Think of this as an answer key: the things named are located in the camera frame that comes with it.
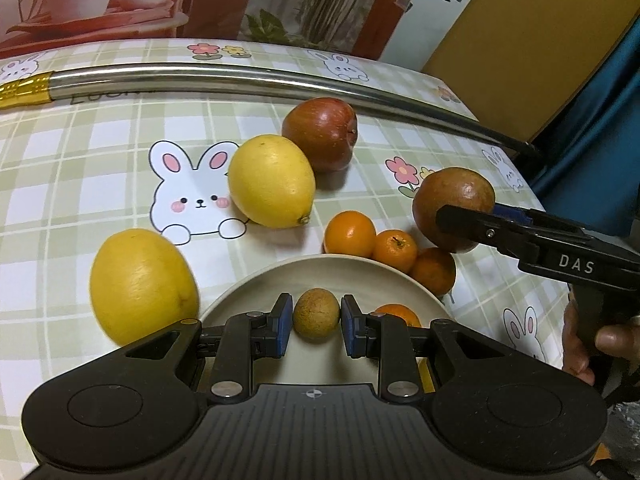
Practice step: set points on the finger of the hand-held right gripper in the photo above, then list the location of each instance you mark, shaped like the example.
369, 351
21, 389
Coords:
512, 214
475, 227

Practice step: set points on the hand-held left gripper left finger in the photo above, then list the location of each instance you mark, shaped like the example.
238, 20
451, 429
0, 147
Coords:
285, 325

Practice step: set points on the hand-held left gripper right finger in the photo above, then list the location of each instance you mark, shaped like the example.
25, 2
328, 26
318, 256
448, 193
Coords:
347, 327

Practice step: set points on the small tan round fruit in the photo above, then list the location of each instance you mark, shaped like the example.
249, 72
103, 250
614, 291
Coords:
316, 315

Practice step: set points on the brown round fruit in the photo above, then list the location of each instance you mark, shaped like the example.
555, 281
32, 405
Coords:
450, 190

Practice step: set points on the beige round plate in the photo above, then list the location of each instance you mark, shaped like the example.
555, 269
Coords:
310, 275

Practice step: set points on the person's right hand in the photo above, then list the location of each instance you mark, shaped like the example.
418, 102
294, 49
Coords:
575, 357

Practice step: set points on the orange mandarin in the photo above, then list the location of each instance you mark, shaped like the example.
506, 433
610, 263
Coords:
350, 234
434, 271
397, 315
395, 252

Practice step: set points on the blue curtain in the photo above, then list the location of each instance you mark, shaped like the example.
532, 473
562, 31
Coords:
600, 135

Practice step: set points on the small yellow lemon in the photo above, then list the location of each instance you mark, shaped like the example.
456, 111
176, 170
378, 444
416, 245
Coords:
272, 180

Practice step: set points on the large yellow lemon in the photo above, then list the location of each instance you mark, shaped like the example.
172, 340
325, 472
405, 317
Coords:
140, 285

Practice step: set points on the wooden board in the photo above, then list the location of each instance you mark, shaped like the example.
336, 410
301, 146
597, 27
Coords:
525, 35

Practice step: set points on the red apple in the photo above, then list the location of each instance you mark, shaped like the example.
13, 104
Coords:
320, 132

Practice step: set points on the checked rabbit print tablecloth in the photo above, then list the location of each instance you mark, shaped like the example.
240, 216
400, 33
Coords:
100, 160

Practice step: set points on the metal rod with gold end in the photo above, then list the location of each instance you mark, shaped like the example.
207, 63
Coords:
200, 72

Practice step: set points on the printed room scene wall poster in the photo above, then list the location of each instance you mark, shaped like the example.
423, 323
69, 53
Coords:
215, 0

